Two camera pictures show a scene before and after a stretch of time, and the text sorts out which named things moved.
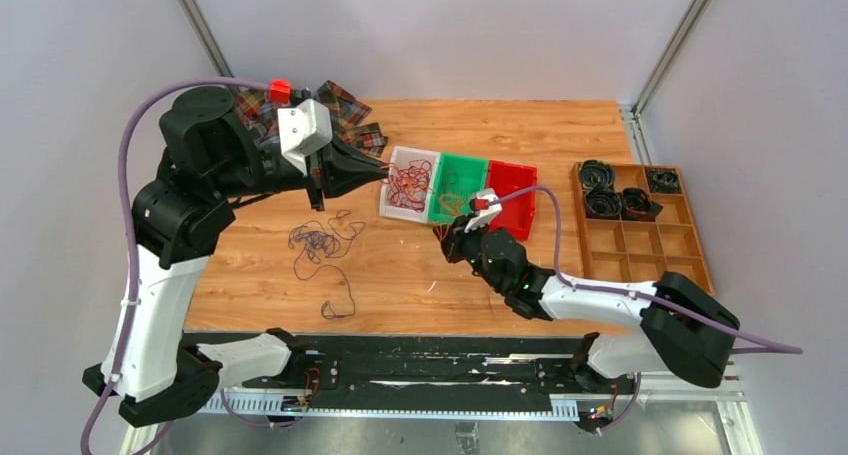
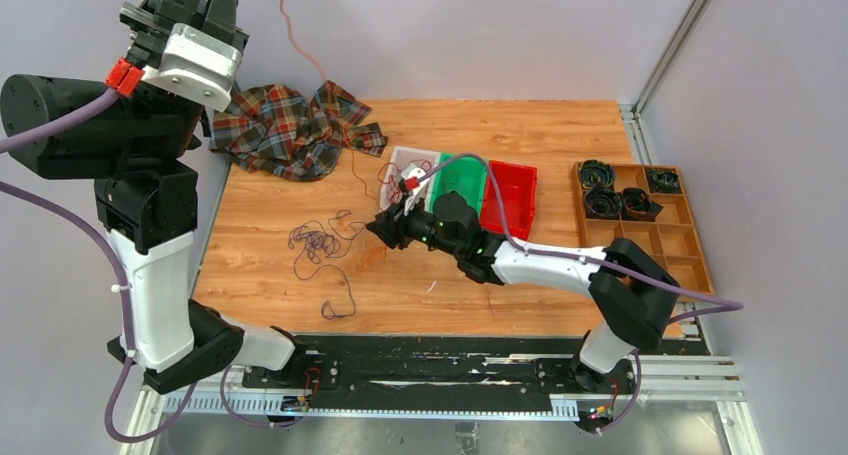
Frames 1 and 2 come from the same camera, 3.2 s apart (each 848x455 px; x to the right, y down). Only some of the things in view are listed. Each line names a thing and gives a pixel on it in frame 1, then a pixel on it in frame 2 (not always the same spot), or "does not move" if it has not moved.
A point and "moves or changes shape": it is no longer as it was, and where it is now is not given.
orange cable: [450, 204] moves or changes shape
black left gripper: [338, 170] → [178, 0]
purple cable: [321, 244] does not move
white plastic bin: [409, 188] does not move
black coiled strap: [602, 203] does not move
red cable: [408, 185] does not move
